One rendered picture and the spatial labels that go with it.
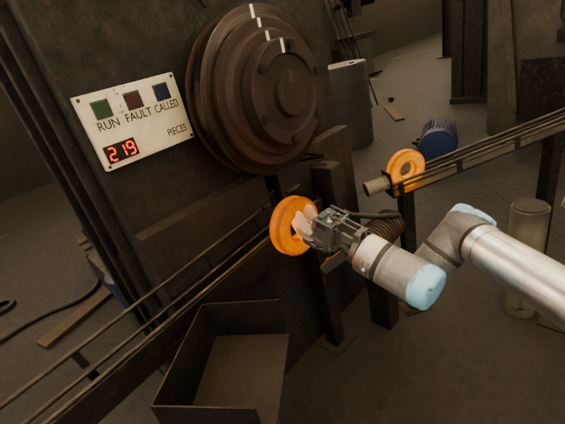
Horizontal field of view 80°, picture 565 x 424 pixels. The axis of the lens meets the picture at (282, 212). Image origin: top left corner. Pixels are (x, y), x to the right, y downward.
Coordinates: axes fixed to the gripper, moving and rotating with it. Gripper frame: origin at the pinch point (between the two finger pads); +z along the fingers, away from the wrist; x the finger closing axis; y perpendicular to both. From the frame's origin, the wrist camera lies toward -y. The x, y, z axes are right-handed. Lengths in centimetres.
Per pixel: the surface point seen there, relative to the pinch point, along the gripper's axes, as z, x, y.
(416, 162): -3, -67, -11
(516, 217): -40, -79, -24
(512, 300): -53, -78, -62
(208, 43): 30.6, -2.5, 36.8
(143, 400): 47, 46, -102
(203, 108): 26.8, 4.3, 23.4
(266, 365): -13.8, 24.6, -21.3
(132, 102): 40.3, 15.6, 25.0
